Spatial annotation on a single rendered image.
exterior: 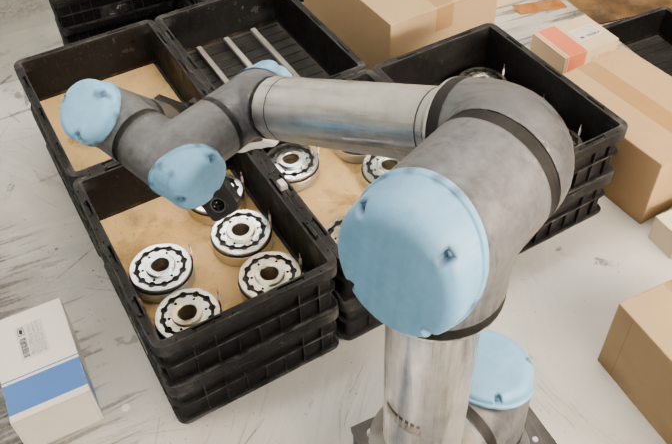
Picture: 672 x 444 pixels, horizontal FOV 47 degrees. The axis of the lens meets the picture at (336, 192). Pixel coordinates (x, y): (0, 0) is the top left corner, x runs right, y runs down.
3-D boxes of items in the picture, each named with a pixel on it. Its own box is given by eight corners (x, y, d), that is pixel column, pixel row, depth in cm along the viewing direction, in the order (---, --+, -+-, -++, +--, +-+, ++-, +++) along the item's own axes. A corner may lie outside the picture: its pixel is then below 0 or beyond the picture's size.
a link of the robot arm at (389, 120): (613, 46, 63) (244, 40, 97) (545, 114, 57) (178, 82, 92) (631, 165, 69) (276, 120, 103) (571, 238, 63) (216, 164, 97)
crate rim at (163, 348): (341, 274, 119) (341, 264, 117) (157, 362, 108) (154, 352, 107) (231, 129, 143) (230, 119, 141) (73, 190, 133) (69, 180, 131)
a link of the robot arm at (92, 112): (89, 159, 85) (41, 121, 88) (149, 172, 95) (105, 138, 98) (123, 97, 84) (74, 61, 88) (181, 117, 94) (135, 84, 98)
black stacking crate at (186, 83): (236, 166, 150) (229, 121, 142) (88, 226, 140) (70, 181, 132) (161, 64, 174) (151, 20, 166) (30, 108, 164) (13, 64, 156)
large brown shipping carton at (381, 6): (489, 57, 191) (499, -16, 177) (388, 98, 181) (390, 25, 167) (398, -14, 216) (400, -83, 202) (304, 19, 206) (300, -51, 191)
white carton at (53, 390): (104, 418, 125) (89, 389, 119) (29, 451, 121) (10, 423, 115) (73, 327, 138) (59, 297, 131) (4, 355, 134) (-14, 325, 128)
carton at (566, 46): (578, 40, 196) (584, 14, 190) (612, 64, 188) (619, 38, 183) (528, 59, 190) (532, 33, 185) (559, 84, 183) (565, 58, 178)
